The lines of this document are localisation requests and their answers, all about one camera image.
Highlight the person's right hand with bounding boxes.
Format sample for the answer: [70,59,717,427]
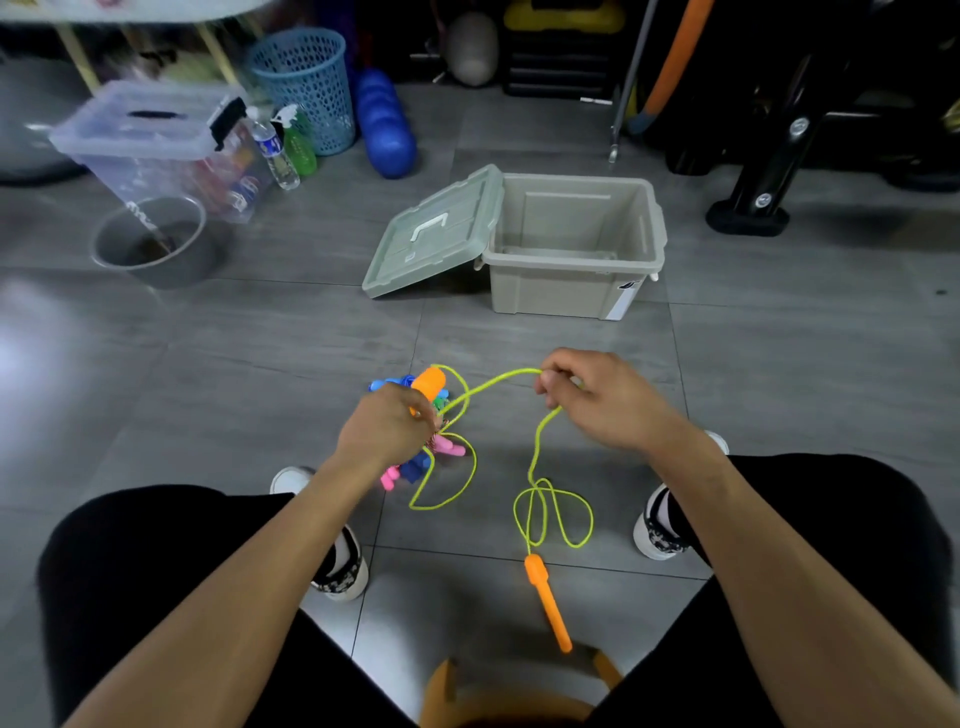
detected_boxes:
[534,347,703,459]

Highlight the person's left hand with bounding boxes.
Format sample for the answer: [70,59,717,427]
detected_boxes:
[333,382,444,479]

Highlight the grey plastic storage box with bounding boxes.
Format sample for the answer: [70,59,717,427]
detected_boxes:
[473,173,669,322]

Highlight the orange-handled yellow jump rope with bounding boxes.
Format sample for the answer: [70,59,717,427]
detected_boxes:
[407,365,596,655]

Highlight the person's right forearm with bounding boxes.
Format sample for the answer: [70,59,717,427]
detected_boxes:
[656,431,960,728]

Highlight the person's left forearm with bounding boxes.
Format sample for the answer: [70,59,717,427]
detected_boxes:
[63,449,384,728]

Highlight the grey-green box lid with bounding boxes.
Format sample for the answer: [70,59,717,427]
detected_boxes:
[361,164,506,300]

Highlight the person's right leg black trousers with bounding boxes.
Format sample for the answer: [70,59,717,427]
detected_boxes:
[588,453,958,728]

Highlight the person's leg black trousers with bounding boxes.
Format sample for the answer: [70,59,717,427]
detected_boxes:
[588,453,958,728]
[37,485,418,728]

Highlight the person's left leg black trousers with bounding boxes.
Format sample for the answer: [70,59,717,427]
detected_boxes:
[37,485,418,728]

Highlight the white right shoe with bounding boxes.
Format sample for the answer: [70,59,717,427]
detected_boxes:
[632,431,731,562]

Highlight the white shoe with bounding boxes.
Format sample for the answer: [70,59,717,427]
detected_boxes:
[269,466,370,604]
[632,431,731,562]

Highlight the white left shoe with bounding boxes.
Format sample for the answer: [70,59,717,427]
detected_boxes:
[269,466,370,604]

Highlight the grey metal bowl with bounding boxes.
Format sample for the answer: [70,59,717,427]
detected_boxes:
[89,194,230,290]

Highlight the black dumbbell rack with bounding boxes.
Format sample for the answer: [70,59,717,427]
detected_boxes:
[659,0,960,238]

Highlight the wooden stool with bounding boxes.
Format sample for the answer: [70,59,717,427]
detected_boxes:
[418,648,625,728]

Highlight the clear water bottle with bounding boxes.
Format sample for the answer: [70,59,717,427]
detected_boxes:
[245,104,302,192]

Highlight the green spray bottle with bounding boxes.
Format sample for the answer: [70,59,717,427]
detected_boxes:
[271,103,319,178]

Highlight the orange and green foam stick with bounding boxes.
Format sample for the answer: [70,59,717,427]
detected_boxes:
[626,0,718,136]

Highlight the light blue mesh basket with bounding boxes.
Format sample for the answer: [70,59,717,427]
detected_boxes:
[245,27,357,157]

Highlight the beige exercise ball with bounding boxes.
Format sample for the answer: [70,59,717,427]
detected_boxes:
[444,11,501,88]

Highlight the clear plastic lidded bin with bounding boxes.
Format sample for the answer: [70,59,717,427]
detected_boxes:
[47,78,271,225]

